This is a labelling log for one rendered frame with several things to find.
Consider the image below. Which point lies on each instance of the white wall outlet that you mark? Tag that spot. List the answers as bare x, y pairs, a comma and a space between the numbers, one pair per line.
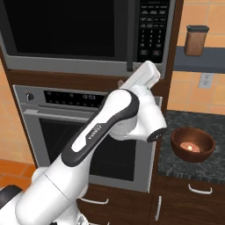
205, 80

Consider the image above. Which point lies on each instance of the stainless steel oven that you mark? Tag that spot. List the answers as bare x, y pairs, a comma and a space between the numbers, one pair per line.
58, 96

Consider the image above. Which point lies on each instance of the dark wood tall cabinet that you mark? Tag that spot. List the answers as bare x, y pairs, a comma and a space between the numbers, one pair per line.
58, 78

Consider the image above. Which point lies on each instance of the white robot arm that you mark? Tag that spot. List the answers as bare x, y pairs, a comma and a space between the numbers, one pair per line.
58, 175

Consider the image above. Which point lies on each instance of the brown jar with dark lid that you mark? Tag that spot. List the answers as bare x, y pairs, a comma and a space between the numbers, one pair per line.
194, 42

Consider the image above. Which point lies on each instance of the dark oven knob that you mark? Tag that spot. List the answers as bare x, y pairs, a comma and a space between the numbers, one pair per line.
29, 96

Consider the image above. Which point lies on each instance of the dark wood cupboard door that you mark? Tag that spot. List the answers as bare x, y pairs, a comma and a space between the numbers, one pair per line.
190, 212

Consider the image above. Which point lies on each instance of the dark wood drawer front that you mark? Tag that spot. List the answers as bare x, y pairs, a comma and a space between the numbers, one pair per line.
181, 190
123, 202

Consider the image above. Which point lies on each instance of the brown bowl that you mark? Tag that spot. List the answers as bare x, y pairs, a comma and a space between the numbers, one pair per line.
202, 143

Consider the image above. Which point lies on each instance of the black microwave door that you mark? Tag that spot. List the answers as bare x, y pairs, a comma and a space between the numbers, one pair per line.
58, 26

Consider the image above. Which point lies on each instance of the grey wall shelf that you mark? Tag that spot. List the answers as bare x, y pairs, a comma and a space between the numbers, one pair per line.
211, 60

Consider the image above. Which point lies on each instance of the black and silver microwave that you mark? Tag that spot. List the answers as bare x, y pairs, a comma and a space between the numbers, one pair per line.
152, 29

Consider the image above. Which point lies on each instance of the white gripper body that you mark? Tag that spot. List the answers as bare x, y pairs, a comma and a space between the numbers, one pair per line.
144, 74

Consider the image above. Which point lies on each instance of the oven door with window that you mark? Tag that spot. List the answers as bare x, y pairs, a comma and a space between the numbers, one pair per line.
52, 137

